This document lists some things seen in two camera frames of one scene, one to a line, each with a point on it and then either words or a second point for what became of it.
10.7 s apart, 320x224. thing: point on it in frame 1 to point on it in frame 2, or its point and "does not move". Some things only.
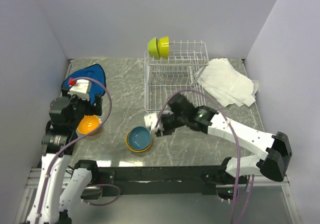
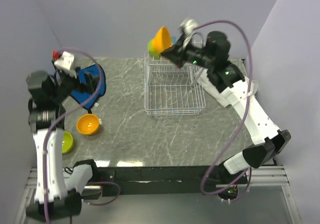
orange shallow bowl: (131, 148) to (162, 40)
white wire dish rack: (180, 71) does not move
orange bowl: (88, 123) does not move
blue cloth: (95, 72) does not move
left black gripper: (92, 109) to (88, 86)
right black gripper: (164, 131) to (176, 54)
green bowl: (153, 49) does not move
